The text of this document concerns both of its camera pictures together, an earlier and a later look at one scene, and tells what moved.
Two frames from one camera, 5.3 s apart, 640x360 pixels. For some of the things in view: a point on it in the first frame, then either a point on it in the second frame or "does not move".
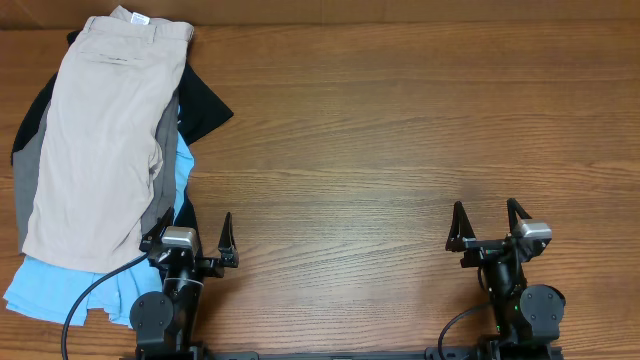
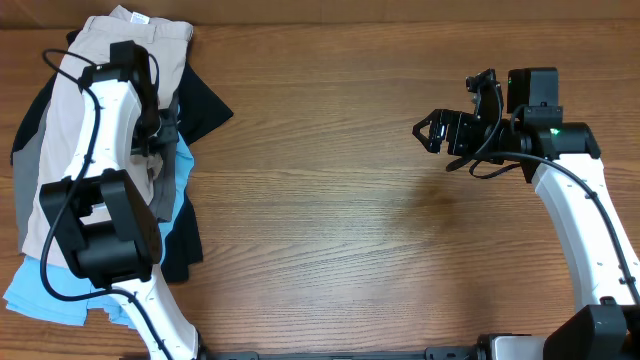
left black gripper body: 209,266 to 157,128
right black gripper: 461,238 to 459,121
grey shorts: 161,199 does not move
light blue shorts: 46,291 does not move
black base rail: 477,352 does not move
